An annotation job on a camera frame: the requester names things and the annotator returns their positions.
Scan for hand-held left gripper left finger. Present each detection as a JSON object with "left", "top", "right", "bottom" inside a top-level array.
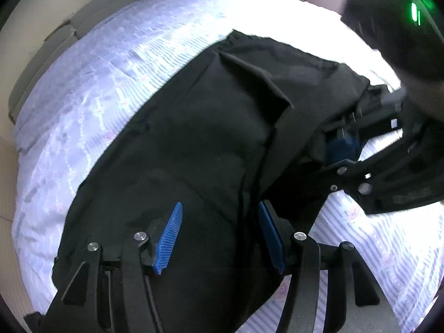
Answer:
[{"left": 39, "top": 201, "right": 184, "bottom": 333}]

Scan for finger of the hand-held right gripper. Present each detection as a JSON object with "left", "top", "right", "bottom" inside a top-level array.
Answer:
[
  {"left": 322, "top": 135, "right": 410, "bottom": 212},
  {"left": 324, "top": 85, "right": 408, "bottom": 164}
]

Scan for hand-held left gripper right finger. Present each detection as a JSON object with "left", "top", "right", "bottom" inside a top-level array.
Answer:
[{"left": 257, "top": 199, "right": 400, "bottom": 333}]

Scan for black pants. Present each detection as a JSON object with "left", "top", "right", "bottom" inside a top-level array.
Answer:
[{"left": 51, "top": 29, "right": 372, "bottom": 333}]

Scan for lavender striped floral bed sheet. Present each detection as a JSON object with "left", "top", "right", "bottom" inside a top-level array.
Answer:
[{"left": 10, "top": 0, "right": 444, "bottom": 333}]

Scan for grey padded headboard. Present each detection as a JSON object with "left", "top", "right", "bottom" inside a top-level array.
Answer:
[{"left": 9, "top": 0, "right": 186, "bottom": 125}]

